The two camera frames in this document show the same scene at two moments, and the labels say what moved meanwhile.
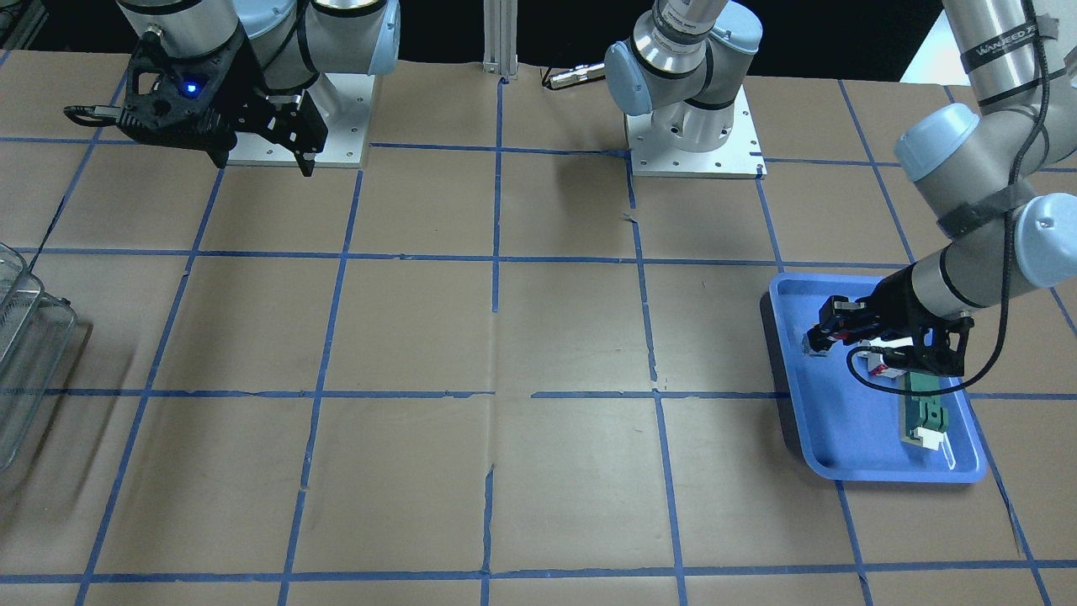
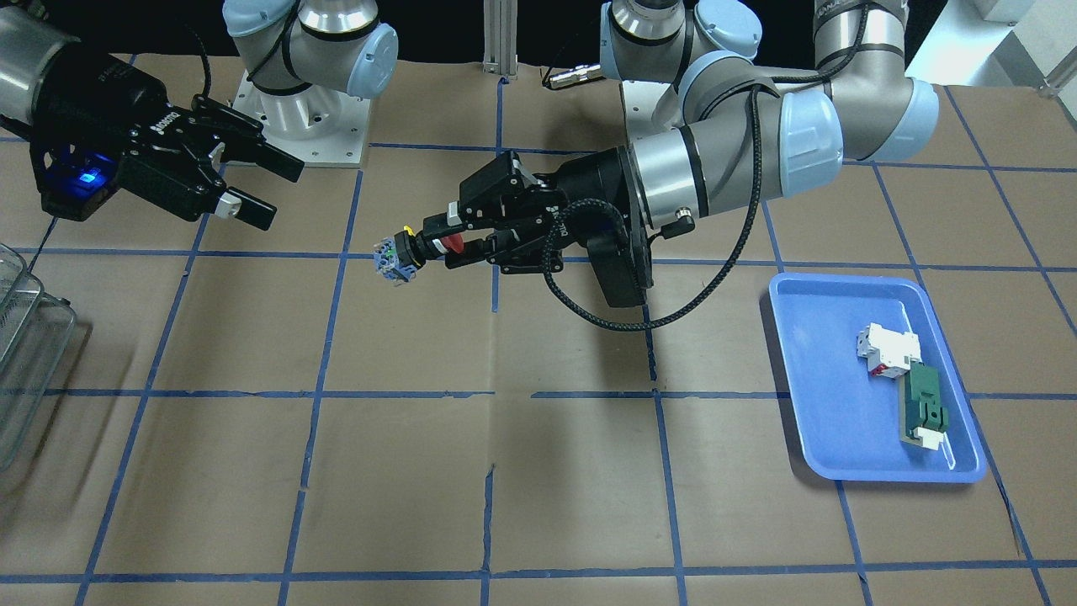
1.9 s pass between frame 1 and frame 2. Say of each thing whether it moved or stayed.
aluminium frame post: stayed
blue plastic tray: stayed
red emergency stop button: moved
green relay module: stayed
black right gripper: moved
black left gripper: moved
